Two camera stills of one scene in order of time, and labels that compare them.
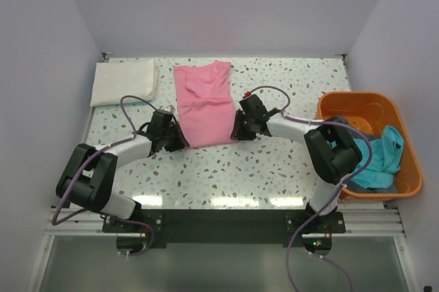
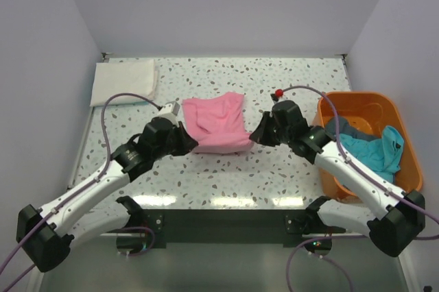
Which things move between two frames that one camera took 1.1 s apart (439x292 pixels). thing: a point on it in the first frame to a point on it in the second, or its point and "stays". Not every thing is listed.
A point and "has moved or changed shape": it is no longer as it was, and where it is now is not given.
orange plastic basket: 376,111 stays
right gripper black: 237,131 to 260,135
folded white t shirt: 113,80 stays
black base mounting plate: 224,227 stays
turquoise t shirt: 387,153 stays
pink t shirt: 205,103 has moved or changed shape
